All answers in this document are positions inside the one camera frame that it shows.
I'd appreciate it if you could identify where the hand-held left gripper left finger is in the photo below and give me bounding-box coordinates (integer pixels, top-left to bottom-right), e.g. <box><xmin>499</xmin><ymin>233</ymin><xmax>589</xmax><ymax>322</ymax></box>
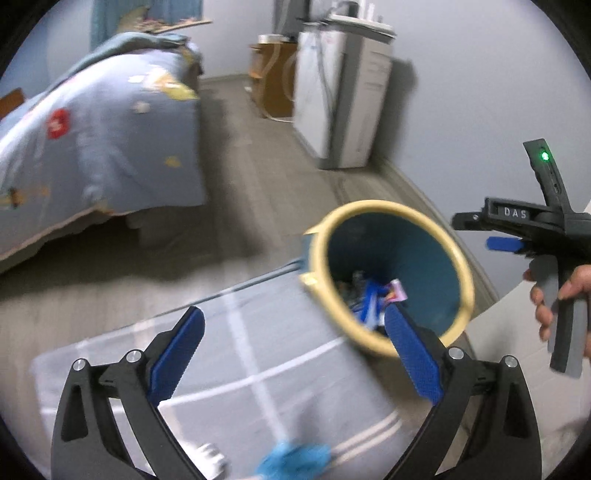
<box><xmin>51</xmin><ymin>306</ymin><xmax>206</xmax><ymax>480</ymax></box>

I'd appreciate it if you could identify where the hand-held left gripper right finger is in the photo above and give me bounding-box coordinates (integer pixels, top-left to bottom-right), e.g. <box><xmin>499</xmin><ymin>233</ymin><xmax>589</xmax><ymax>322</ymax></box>
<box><xmin>383</xmin><ymin>304</ymin><xmax>542</xmax><ymax>480</ymax></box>

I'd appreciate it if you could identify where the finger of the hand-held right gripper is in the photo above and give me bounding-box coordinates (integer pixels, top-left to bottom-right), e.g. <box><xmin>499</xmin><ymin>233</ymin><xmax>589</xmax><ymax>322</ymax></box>
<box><xmin>486</xmin><ymin>236</ymin><xmax>528</xmax><ymax>256</ymax></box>
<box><xmin>451</xmin><ymin>210</ymin><xmax>490</xmax><ymax>232</ymax></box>

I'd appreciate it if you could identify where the teal trash bin yellow rim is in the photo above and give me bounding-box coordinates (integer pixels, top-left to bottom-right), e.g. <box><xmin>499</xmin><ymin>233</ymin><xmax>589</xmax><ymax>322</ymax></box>
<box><xmin>299</xmin><ymin>200</ymin><xmax>475</xmax><ymax>358</ymax></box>

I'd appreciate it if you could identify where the purple packet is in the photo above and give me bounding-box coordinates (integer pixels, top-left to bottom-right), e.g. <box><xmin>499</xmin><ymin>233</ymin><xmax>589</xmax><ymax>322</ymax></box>
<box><xmin>385</xmin><ymin>279</ymin><xmax>408</xmax><ymax>304</ymax></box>

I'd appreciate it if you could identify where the blue white small packet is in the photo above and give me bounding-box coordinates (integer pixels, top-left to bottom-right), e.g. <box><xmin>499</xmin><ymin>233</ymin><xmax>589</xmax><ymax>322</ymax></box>
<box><xmin>352</xmin><ymin>277</ymin><xmax>387</xmax><ymax>332</ymax></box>

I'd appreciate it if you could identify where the white tissue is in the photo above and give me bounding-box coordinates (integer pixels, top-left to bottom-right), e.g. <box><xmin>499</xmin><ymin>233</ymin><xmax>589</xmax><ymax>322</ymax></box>
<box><xmin>186</xmin><ymin>443</ymin><xmax>230</xmax><ymax>480</ymax></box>

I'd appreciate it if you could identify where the blue face mask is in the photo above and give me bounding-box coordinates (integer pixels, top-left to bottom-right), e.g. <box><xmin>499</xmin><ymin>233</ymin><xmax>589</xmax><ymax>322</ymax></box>
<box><xmin>256</xmin><ymin>440</ymin><xmax>334</xmax><ymax>480</ymax></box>

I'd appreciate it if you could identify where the person's right hand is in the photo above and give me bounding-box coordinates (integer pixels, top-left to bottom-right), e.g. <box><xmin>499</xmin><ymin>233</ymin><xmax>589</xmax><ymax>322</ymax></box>
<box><xmin>523</xmin><ymin>265</ymin><xmax>591</xmax><ymax>358</ymax></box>

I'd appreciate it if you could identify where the grey checked cushion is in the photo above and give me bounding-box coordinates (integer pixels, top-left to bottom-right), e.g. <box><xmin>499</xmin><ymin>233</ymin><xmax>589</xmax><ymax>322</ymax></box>
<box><xmin>30</xmin><ymin>272</ymin><xmax>403</xmax><ymax>480</ymax></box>

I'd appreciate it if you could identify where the white air purifier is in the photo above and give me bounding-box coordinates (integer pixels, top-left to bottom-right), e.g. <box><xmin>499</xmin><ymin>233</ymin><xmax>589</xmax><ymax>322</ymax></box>
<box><xmin>293</xmin><ymin>18</ymin><xmax>394</xmax><ymax>171</ymax></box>

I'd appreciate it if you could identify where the white router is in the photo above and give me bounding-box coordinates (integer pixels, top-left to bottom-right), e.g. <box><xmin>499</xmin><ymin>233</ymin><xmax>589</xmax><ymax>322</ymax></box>
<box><xmin>327</xmin><ymin>1</ymin><xmax>398</xmax><ymax>38</ymax></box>

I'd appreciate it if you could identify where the bed with blue cartoon duvet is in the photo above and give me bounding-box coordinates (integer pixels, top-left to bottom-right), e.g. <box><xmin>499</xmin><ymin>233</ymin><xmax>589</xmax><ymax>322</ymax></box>
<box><xmin>0</xmin><ymin>32</ymin><xmax>208</xmax><ymax>265</ymax></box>

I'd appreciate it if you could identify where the wooden cabinet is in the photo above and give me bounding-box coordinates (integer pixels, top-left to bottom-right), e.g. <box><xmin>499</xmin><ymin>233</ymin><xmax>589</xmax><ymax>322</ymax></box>
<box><xmin>249</xmin><ymin>41</ymin><xmax>299</xmax><ymax>120</ymax></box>

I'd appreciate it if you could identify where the black monitor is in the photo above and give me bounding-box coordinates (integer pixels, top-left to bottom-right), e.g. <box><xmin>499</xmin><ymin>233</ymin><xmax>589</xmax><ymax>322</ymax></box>
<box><xmin>274</xmin><ymin>0</ymin><xmax>315</xmax><ymax>41</ymax></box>

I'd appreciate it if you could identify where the wooden bed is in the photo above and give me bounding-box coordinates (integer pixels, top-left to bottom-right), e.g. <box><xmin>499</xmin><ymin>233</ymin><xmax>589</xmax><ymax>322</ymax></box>
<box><xmin>0</xmin><ymin>88</ymin><xmax>25</xmax><ymax>121</ymax></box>

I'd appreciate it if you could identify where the wooden window sill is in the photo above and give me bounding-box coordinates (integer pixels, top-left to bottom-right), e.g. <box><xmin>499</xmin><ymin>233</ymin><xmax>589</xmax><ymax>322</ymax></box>
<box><xmin>151</xmin><ymin>18</ymin><xmax>213</xmax><ymax>37</ymax></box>

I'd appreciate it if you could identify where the olive pillow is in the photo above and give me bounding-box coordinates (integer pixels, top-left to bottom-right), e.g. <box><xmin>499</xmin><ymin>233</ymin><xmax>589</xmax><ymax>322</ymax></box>
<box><xmin>115</xmin><ymin>4</ymin><xmax>154</xmax><ymax>34</ymax></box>

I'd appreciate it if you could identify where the blue curtain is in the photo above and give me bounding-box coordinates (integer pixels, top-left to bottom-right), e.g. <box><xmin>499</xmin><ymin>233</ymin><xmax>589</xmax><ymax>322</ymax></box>
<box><xmin>90</xmin><ymin>0</ymin><xmax>205</xmax><ymax>49</ymax></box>

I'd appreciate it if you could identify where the white cable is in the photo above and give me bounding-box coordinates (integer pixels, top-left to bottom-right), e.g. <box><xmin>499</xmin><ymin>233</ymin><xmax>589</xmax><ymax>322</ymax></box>
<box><xmin>265</xmin><ymin>43</ymin><xmax>297</xmax><ymax>124</ymax></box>

